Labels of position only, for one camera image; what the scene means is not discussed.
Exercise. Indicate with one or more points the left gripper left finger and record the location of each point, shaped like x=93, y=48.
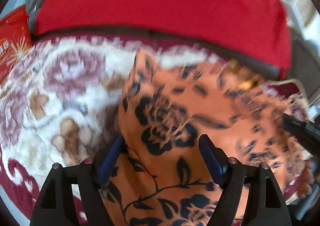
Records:
x=55, y=204

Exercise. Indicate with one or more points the dark brown leather sofa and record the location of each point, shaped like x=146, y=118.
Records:
x=305, y=48

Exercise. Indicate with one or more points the red gift box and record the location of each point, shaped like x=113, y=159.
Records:
x=15, y=40

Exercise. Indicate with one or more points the red velvet blanket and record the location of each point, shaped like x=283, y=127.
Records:
x=255, y=28

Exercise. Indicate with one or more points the floral plush blanket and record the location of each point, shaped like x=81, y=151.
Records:
x=70, y=97

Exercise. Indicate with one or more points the orange black floral garment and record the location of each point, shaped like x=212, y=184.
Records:
x=162, y=175

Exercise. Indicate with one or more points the person's right hand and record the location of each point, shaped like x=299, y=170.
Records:
x=305, y=181

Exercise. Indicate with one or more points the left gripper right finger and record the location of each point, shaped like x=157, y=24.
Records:
x=265, y=203

